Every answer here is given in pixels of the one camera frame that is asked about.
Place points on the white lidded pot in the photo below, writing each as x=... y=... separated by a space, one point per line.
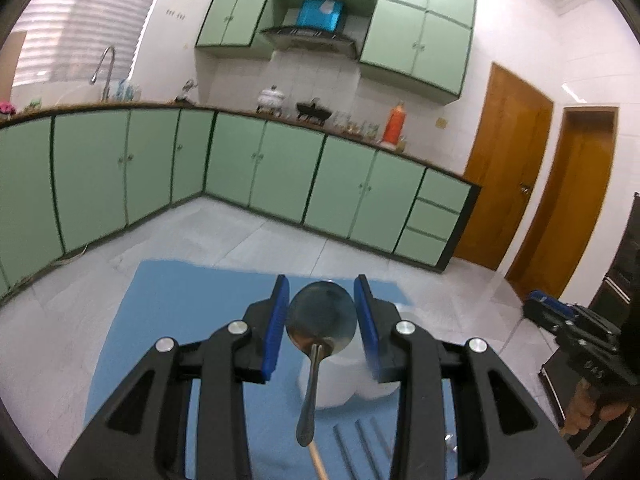
x=271 y=97

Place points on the window blinds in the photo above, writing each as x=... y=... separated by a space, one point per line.
x=85 y=25

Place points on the green kitchen cabinets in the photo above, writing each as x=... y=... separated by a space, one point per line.
x=430 y=45
x=280 y=170

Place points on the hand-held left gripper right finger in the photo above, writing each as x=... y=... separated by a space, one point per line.
x=367 y=332

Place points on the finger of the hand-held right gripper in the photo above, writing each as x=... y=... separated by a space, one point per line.
x=542 y=319
x=547 y=300

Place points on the curved metal faucet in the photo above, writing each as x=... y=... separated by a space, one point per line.
x=109 y=55

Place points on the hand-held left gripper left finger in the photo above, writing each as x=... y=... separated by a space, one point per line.
x=276 y=332

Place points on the small red pink object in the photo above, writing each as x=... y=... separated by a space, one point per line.
x=6 y=108

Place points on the row of glass jars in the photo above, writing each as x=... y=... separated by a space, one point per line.
x=357 y=126

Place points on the black chopstick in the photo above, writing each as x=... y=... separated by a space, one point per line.
x=382 y=437
x=365 y=447
x=344 y=452

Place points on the black wok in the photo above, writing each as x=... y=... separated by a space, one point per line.
x=314 y=110

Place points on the wooden utensil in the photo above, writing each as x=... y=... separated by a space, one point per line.
x=318 y=462

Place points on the orange thermos bottle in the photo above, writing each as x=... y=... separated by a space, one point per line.
x=394 y=125

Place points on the black appliance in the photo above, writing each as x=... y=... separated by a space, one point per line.
x=625 y=260

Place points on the person's right hand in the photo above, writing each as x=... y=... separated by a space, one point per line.
x=582 y=410

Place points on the blue tablecloth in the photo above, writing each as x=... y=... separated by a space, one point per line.
x=165 y=320

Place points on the bottles beside sink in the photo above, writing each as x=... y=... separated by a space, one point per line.
x=125 y=91

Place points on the green upper kitchen cabinets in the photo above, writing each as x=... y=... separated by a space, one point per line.
x=430 y=45

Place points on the range hood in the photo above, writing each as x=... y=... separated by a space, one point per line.
x=310 y=40

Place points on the green lower kitchen cabinets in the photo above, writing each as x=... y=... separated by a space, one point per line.
x=280 y=170

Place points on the blue box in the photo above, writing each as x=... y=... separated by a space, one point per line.
x=320 y=14

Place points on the white two-compartment utensil holder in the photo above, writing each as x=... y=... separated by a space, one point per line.
x=335 y=382

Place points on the metal spoon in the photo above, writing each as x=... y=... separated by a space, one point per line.
x=322 y=315

